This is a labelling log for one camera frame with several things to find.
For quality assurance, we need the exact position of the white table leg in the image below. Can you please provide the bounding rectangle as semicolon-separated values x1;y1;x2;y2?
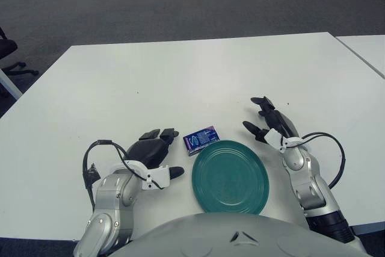
0;69;23;101

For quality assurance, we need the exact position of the white side table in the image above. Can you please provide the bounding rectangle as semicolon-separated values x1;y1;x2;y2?
335;35;385;79

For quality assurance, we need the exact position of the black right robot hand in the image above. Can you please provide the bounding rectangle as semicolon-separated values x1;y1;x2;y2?
242;96;301;145

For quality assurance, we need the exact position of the black office chair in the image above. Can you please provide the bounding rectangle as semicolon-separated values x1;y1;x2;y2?
0;26;39;76

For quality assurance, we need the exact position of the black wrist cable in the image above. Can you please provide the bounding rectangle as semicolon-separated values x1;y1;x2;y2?
281;132;346;190
82;139;165;212

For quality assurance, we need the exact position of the grey robot torso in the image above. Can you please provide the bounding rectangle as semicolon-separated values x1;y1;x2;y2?
108;212;368;257

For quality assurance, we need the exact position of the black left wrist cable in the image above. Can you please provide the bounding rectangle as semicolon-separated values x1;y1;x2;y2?
82;139;165;212

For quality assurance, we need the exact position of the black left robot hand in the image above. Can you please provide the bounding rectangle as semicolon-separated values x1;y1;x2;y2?
125;128;185;179

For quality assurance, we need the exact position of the blue gum pack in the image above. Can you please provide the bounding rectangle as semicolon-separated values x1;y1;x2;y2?
182;127;221;158

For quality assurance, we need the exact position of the green round plate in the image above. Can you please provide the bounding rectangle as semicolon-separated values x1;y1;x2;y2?
191;140;270;215

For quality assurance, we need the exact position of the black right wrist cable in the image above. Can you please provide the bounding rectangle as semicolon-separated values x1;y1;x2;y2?
281;132;346;190

